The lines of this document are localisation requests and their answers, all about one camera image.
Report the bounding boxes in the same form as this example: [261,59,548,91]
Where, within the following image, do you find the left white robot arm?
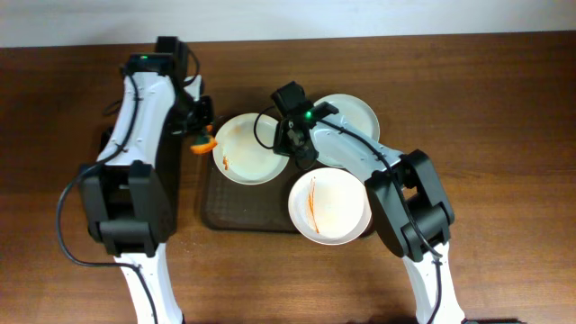
[77,53,217,323]

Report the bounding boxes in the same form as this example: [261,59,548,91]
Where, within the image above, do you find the white plate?
[212,112,289,185]
[314,94,380,168]
[287,167,372,246]

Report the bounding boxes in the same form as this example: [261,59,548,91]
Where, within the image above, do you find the orange green sponge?
[190,124,218,155]

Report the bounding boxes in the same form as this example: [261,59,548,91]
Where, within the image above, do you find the white plate front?
[287,167,372,246]

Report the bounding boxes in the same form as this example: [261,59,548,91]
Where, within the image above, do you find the black plastic tray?
[83,135,182,244]

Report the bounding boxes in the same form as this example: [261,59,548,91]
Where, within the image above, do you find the white plate back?
[314,94,380,168]

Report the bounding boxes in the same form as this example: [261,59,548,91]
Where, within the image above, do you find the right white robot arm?
[273,102,466,323]

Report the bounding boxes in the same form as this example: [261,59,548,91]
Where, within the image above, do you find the brown serving tray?
[202,113,305,234]

